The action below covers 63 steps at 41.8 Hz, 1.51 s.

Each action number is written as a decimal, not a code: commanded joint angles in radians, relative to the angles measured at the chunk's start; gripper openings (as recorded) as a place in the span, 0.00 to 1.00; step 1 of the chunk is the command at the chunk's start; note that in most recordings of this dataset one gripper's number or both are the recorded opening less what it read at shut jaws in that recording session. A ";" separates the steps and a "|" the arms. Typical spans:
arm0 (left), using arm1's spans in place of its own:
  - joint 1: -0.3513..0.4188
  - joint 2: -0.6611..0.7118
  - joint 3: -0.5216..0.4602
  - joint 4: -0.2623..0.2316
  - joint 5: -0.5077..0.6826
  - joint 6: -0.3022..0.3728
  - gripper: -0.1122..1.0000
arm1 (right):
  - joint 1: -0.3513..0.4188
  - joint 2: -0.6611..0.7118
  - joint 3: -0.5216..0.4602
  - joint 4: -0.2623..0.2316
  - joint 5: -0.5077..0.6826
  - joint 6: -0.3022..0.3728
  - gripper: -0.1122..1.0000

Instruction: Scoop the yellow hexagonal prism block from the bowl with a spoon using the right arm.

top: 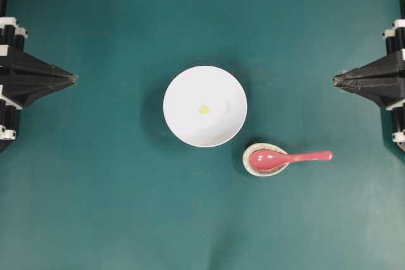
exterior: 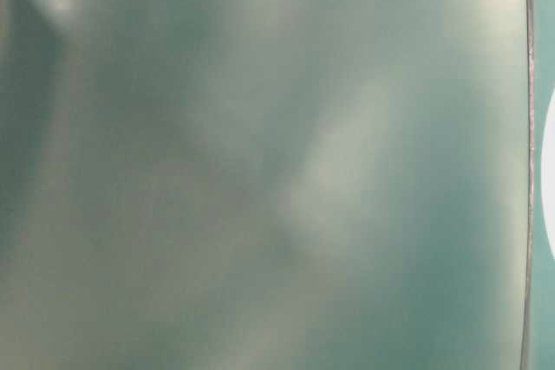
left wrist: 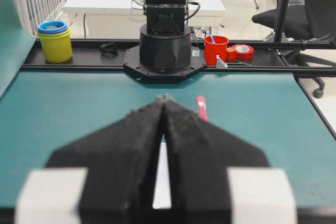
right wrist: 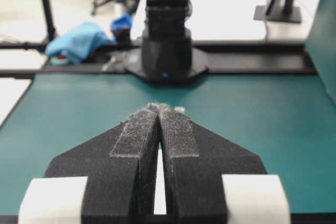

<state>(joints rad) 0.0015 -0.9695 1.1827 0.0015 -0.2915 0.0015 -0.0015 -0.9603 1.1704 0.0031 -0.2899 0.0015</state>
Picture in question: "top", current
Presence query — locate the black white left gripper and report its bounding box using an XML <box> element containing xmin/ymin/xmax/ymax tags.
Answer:
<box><xmin>1</xmin><ymin>17</ymin><xmax>77</xmax><ymax>152</ymax></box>

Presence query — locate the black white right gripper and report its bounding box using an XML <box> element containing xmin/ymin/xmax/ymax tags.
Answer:
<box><xmin>333</xmin><ymin>19</ymin><xmax>404</xmax><ymax>152</ymax></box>

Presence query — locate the pink ceramic spoon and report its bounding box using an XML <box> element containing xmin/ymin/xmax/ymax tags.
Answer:
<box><xmin>249</xmin><ymin>149</ymin><xmax>333</xmax><ymax>170</ymax></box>

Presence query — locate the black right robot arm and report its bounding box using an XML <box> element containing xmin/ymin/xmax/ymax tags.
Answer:
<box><xmin>333</xmin><ymin>0</ymin><xmax>404</xmax><ymax>150</ymax></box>

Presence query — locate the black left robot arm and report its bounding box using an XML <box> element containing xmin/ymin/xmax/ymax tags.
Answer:
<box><xmin>1</xmin><ymin>0</ymin><xmax>77</xmax><ymax>151</ymax></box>

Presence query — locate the speckled white spoon rest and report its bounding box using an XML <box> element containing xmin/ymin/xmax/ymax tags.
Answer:
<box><xmin>242</xmin><ymin>143</ymin><xmax>287</xmax><ymax>177</ymax></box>

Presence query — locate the white ceramic bowl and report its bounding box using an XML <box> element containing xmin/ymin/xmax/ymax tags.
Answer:
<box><xmin>163</xmin><ymin>66</ymin><xmax>248</xmax><ymax>148</ymax></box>

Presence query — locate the yellow hexagonal prism block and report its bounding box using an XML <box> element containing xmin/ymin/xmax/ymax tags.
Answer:
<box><xmin>199</xmin><ymin>105</ymin><xmax>210</xmax><ymax>115</ymax></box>

